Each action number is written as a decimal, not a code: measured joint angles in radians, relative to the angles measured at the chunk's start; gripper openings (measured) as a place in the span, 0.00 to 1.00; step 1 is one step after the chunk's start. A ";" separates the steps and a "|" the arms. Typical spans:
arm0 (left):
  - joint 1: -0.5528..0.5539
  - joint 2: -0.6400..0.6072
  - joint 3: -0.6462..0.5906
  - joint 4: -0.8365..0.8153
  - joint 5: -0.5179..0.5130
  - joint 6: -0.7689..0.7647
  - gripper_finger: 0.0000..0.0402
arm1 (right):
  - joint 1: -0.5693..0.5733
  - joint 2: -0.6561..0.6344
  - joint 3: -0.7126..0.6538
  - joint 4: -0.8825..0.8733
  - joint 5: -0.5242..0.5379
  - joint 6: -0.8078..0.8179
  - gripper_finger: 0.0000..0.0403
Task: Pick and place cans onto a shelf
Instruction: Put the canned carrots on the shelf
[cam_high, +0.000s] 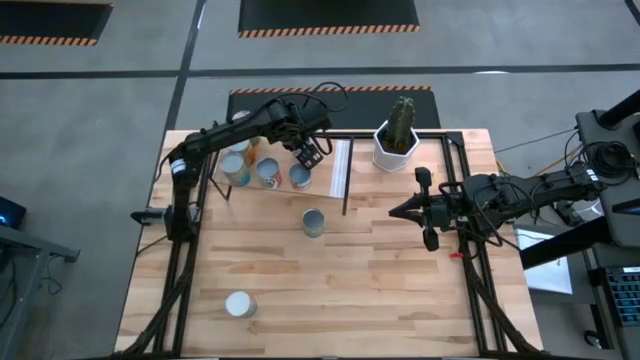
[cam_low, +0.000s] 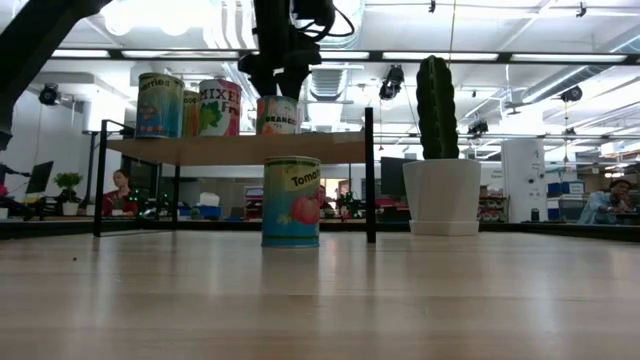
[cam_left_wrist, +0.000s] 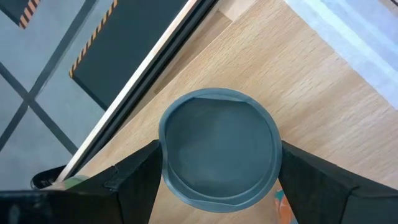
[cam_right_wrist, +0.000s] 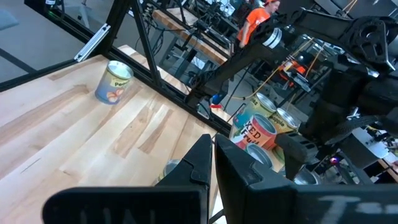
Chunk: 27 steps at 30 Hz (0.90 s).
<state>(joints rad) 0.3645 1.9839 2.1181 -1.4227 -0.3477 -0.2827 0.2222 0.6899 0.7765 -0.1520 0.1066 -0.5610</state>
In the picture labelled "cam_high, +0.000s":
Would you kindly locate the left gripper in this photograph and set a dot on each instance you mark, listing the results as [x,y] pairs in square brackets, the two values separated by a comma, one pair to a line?
[305,122]

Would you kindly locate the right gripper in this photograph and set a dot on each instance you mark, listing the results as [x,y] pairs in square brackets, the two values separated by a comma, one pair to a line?
[442,210]

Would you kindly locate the short teal orange-slice can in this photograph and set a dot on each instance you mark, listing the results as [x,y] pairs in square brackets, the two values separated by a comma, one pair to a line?
[299,174]

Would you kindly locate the white mixed fruit can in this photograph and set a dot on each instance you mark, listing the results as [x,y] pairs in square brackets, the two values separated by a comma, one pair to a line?
[267,169]

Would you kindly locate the blue-green tomatoes can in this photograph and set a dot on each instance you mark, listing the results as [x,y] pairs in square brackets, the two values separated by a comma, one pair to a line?
[313,221]

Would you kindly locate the green oranges can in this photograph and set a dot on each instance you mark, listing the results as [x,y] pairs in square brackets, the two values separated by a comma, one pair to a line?
[234,165]

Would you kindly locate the blue-green peaches can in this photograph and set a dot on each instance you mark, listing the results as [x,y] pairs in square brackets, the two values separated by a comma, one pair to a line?
[239,303]

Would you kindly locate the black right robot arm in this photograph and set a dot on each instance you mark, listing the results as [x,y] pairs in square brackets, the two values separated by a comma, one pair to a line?
[550,187]

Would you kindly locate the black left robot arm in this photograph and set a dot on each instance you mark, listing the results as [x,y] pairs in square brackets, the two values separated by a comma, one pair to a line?
[220,135]

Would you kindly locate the white paper sheet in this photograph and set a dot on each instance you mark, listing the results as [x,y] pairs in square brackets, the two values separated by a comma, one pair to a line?
[340,170]
[550,270]

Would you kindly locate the white hexagonal plant pot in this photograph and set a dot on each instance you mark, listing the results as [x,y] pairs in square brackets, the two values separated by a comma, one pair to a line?
[395,162]

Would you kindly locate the small red clamp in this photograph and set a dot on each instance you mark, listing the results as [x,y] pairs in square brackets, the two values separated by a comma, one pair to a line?
[454,257]

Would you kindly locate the black hazard-striped floor mat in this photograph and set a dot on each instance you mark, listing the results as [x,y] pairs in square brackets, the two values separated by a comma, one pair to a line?
[325,15]
[360,110]
[50,20]

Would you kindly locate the green cactus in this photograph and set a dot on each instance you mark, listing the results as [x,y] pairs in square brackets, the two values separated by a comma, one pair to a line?
[401,122]

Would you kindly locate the black stand pole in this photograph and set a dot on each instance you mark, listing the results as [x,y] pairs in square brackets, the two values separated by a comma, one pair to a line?
[622,107]
[565,245]

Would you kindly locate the small black clamp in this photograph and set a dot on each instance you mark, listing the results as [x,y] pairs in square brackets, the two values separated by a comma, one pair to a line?
[145,216]

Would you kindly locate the grey equipment cart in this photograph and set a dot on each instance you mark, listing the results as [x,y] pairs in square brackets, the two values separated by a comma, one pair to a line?
[620,210]

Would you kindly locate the backlit keyboard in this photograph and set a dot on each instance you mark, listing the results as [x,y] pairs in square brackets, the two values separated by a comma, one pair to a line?
[625,297]

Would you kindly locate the black device blue light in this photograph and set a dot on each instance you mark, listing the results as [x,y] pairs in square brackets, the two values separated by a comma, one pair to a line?
[12,212]

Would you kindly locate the wooden shelf black metal frame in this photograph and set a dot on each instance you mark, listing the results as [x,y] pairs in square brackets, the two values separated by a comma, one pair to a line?
[322,170]

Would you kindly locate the grey metal desk frame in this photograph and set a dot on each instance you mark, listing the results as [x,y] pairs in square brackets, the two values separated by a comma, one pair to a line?
[30,245]

